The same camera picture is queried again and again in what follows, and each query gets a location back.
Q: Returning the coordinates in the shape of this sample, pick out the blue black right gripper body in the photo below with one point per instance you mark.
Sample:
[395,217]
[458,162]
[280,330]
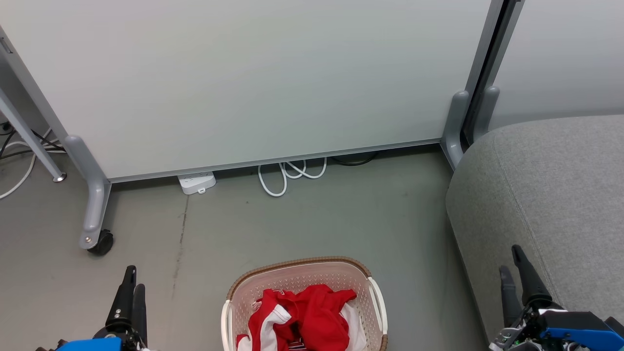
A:
[575,334]

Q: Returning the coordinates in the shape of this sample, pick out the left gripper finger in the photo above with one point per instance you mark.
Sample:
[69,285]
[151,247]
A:
[140,312]
[124,302]

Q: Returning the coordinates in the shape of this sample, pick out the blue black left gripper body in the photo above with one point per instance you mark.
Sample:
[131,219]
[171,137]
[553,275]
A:
[97,344]

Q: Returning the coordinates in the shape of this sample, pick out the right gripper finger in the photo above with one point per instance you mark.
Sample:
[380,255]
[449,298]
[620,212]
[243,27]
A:
[534,287]
[510,302]

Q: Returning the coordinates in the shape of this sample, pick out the red and white garment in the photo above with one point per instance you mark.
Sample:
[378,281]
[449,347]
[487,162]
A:
[269,318]

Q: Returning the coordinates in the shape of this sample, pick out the red numbered jersey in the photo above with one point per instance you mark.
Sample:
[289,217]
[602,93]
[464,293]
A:
[321,317]

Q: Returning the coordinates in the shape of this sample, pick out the grey fabric sofa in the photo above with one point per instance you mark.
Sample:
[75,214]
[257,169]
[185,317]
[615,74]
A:
[546,195]

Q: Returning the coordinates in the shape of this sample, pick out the black caster wheel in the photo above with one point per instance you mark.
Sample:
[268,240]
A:
[104,243]

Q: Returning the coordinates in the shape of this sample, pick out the grey partition foot with caster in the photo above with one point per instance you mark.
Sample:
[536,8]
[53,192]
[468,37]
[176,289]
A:
[95,195]

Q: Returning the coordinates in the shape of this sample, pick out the white power strip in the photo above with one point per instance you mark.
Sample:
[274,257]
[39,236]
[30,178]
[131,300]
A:
[196,182]

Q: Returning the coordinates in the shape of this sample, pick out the cream plastic laundry basket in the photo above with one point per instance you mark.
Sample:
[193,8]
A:
[292,275]

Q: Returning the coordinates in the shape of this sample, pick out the grey metal table leg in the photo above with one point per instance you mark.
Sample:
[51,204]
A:
[29,136]

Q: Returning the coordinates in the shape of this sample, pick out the frosted partition panel dark edge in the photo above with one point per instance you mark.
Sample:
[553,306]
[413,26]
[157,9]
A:
[560,53]

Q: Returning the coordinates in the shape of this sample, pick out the white partition panel grey frame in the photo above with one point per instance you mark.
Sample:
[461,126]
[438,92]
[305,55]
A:
[243,83]

